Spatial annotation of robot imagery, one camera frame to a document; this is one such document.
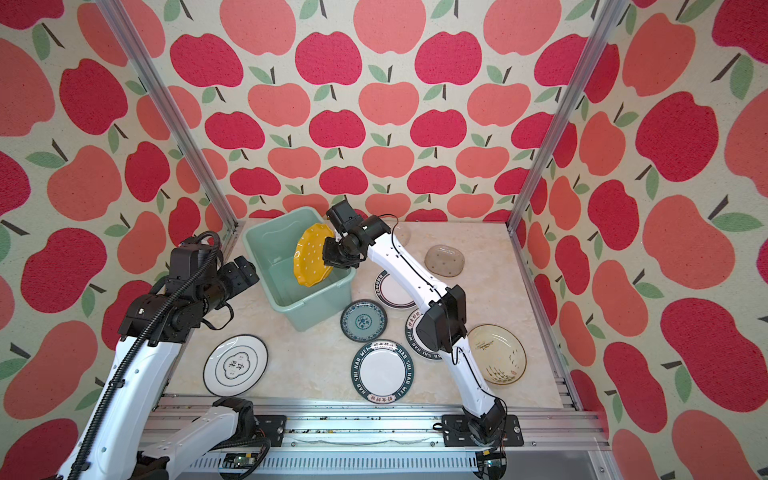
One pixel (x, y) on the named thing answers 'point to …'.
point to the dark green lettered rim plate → (382, 371)
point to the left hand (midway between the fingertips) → (248, 274)
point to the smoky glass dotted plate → (444, 260)
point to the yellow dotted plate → (308, 256)
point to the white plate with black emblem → (235, 365)
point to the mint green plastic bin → (271, 245)
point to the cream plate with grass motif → (501, 356)
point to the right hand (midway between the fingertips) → (330, 259)
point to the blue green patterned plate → (364, 320)
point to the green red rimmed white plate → (391, 293)
